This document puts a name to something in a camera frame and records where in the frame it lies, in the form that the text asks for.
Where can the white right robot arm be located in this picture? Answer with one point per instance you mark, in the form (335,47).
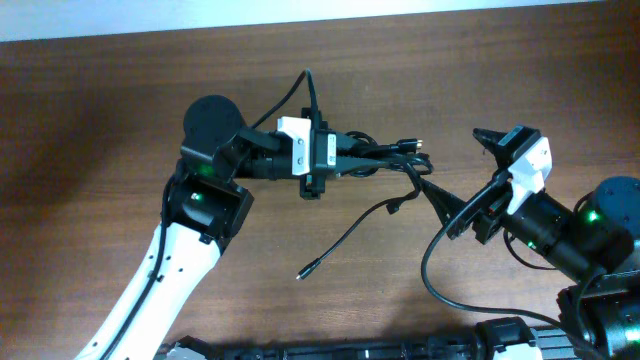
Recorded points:
(595,243)

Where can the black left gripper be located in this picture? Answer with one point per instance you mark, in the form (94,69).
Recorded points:
(348,165)

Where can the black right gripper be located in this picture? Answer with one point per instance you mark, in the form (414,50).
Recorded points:
(486,215)

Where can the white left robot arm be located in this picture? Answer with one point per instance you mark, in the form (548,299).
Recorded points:
(203,209)

